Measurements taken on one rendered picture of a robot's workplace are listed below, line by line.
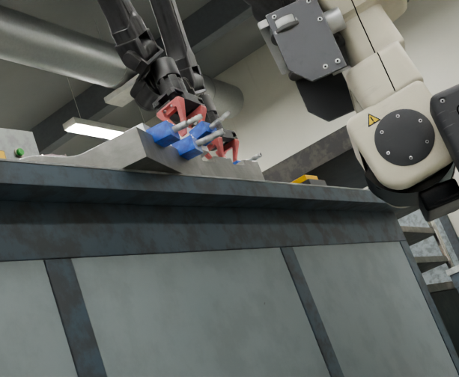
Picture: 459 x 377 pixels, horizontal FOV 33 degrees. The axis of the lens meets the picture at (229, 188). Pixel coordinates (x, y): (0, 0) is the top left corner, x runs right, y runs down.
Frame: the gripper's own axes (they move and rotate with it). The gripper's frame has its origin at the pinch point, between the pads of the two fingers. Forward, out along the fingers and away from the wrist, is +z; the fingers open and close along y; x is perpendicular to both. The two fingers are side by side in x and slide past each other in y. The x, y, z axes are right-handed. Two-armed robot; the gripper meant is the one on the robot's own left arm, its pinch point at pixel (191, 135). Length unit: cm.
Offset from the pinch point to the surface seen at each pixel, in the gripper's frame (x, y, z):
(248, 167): 1.5, -14.7, 6.0
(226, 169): 1.1, -5.9, 8.4
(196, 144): 9.1, 15.2, 13.2
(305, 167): -132, -359, -167
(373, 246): 2, -59, 21
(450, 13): -13, -605, -341
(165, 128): 11.7, 27.0, 14.9
